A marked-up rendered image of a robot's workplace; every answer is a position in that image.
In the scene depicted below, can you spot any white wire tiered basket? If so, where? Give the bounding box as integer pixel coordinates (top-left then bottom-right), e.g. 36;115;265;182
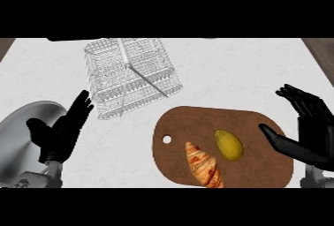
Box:
83;38;183;121

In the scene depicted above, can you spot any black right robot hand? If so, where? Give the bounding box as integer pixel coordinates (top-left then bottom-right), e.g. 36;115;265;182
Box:
257;83;334;171

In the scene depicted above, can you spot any yellow lemon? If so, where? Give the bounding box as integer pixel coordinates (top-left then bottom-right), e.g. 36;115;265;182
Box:
213;129;245;162

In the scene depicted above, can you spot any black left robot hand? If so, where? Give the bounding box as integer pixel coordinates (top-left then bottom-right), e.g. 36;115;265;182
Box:
25;89;95;164

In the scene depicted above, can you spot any grey metal bowl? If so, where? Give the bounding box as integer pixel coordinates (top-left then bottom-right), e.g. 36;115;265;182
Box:
0;100;69;188

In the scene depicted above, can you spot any brown wooden cutting board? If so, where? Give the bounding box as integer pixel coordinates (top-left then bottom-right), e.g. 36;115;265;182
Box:
151;105;296;189

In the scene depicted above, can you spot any golden croissant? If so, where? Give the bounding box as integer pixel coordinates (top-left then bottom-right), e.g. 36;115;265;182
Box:
183;141;226;189

